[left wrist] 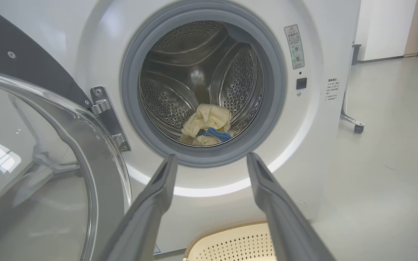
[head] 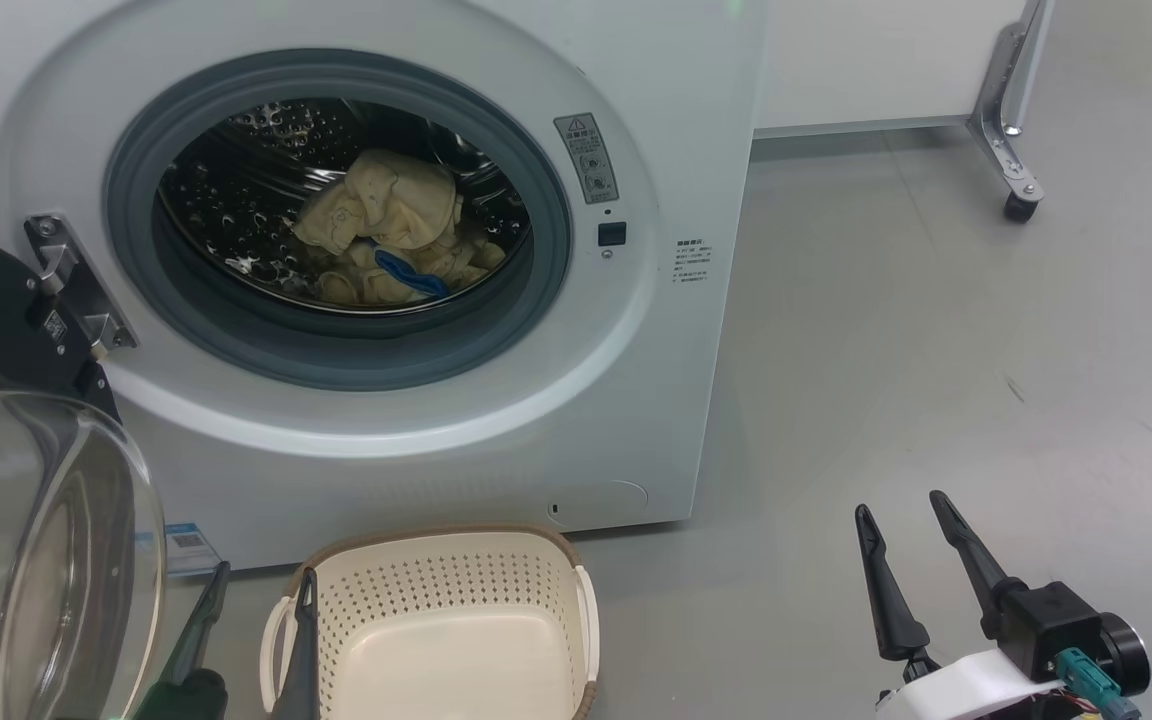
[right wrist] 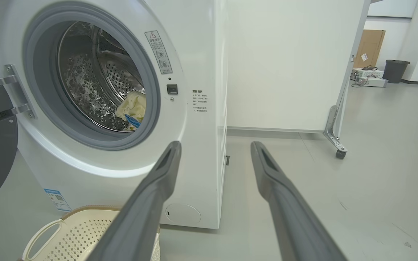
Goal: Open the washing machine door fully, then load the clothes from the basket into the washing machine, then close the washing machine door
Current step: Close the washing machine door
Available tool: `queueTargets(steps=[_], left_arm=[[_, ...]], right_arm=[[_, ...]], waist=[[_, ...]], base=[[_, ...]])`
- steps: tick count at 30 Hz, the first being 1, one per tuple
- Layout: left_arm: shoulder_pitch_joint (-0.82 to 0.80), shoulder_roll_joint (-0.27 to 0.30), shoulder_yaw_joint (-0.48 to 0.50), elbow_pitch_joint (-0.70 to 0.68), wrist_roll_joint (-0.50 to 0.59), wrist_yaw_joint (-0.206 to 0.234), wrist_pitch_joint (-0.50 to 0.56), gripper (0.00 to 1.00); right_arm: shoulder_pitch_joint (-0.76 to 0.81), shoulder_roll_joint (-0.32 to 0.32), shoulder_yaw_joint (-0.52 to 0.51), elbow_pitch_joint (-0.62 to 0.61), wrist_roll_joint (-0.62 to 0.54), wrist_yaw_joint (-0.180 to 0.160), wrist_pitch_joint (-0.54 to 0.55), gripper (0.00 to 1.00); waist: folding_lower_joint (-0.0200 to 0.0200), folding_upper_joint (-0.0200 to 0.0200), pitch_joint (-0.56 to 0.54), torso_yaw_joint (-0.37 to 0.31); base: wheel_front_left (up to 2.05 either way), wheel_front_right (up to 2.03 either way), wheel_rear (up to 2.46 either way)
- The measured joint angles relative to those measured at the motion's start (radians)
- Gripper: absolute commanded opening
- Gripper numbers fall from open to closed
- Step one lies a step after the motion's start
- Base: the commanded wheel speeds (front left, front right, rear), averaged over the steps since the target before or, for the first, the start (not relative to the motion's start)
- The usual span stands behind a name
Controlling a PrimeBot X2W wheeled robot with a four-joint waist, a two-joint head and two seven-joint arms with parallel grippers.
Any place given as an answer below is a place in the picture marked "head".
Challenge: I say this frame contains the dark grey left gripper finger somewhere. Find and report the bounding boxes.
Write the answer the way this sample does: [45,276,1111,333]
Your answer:
[172,560,232,683]
[269,567,323,720]

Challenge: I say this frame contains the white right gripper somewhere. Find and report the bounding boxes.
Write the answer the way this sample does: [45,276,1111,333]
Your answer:
[854,490,1034,720]

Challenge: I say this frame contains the blue garment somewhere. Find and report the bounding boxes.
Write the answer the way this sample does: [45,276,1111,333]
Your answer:
[374,248,452,299]

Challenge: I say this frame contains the yellow bear-print garment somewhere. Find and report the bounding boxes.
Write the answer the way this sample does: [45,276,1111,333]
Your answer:
[291,150,507,306]

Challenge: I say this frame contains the cream perforated laundry basket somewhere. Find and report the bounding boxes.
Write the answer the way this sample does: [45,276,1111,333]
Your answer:
[258,524,600,720]

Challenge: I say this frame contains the white front-load washing machine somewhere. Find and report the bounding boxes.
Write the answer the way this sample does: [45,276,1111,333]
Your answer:
[0,0,767,573]

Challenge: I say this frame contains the metal door hinge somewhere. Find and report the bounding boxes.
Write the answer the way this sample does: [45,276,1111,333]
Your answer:
[24,213,137,361]

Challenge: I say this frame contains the blue energy label sticker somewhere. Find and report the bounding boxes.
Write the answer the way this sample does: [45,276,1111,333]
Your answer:
[136,522,223,579]

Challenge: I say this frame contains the white partition panel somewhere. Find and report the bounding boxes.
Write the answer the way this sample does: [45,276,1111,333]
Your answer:
[756,0,1032,138]

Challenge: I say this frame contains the grey warning sticker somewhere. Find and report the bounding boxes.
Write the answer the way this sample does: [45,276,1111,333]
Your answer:
[553,113,621,205]

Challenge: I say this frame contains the right camera cable teal plug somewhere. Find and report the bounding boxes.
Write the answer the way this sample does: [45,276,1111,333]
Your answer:
[1054,647,1142,720]

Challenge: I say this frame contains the grey caster bracket with wheel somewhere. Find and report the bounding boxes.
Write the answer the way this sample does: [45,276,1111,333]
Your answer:
[968,0,1055,223]

